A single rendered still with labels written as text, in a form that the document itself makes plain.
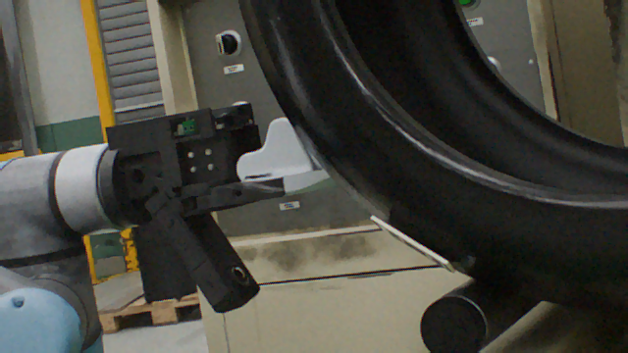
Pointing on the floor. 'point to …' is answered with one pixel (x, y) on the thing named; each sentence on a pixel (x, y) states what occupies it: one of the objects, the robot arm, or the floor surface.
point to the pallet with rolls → (154, 285)
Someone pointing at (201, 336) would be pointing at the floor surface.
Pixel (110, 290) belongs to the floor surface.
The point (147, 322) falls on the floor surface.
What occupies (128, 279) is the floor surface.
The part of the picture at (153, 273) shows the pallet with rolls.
